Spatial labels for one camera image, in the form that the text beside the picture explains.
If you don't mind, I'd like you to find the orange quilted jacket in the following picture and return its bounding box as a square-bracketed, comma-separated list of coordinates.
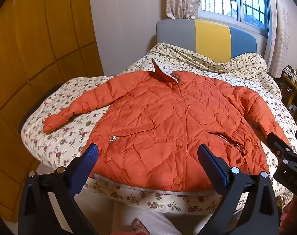
[42, 59, 290, 193]

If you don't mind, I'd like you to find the yellow wooden wardrobe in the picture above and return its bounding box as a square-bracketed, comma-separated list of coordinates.
[0, 0, 104, 223]

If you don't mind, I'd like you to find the white lace curtain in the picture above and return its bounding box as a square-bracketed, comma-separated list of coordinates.
[264, 0, 290, 79]

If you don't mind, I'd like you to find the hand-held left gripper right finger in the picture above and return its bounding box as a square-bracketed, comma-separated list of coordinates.
[197, 144, 280, 235]

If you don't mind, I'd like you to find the wooden side table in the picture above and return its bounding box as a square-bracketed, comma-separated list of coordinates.
[280, 72, 297, 121]

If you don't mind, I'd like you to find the white floral bedsheet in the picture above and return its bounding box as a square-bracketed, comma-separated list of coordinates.
[20, 75, 297, 216]

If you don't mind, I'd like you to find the grey yellow blue headboard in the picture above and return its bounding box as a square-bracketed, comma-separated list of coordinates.
[156, 19, 258, 63]

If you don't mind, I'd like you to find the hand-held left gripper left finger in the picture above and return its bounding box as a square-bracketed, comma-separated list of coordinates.
[17, 143, 100, 235]

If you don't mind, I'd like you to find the cream floral quilt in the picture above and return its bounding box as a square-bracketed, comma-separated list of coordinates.
[119, 42, 280, 89]

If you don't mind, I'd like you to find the barred window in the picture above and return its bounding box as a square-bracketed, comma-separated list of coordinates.
[197, 0, 271, 38]

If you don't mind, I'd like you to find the person's right forearm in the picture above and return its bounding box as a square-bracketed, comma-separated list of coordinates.
[279, 194, 297, 235]

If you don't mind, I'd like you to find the person's leg in white pants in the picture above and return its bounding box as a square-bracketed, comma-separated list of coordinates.
[111, 199, 184, 235]

